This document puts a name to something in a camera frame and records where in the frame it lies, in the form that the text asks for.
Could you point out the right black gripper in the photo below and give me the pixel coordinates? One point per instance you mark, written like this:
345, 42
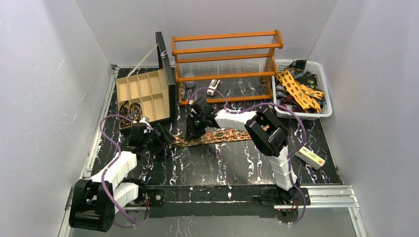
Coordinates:
192, 127

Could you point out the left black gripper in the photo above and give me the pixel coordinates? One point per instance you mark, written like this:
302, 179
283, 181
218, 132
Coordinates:
158, 137

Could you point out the colourful floral patterned tie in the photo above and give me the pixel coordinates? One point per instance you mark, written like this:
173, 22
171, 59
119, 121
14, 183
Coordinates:
213, 137

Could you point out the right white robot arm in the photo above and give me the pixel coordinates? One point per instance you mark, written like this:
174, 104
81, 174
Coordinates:
267, 133

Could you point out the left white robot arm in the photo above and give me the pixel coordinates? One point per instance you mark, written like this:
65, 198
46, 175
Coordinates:
97, 200

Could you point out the white stapler-like object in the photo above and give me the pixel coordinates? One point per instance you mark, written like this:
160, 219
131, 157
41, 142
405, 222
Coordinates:
213, 86

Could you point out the grey round object on shelf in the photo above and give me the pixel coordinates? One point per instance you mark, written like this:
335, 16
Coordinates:
190, 84

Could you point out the rolled brown patterned tie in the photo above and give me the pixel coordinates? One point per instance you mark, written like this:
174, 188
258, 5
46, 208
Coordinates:
135, 112

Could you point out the rolled dark patterned tie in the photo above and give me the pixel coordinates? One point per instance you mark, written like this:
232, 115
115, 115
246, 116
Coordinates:
123, 111

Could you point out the black compartment tie box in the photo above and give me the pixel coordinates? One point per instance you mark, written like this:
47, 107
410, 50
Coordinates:
155, 90

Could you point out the orange wooden shelf rack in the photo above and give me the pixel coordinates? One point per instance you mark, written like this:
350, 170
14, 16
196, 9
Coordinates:
243, 62

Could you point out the dark red tie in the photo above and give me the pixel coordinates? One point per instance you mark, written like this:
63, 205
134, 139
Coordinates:
291, 104

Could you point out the yellow patterned tie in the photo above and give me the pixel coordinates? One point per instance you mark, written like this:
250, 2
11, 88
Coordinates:
306, 97

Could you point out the small white cardboard box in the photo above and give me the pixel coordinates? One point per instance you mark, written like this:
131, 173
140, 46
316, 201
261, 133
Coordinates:
310, 158

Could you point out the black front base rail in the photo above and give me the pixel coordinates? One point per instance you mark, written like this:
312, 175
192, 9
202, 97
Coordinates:
267, 201

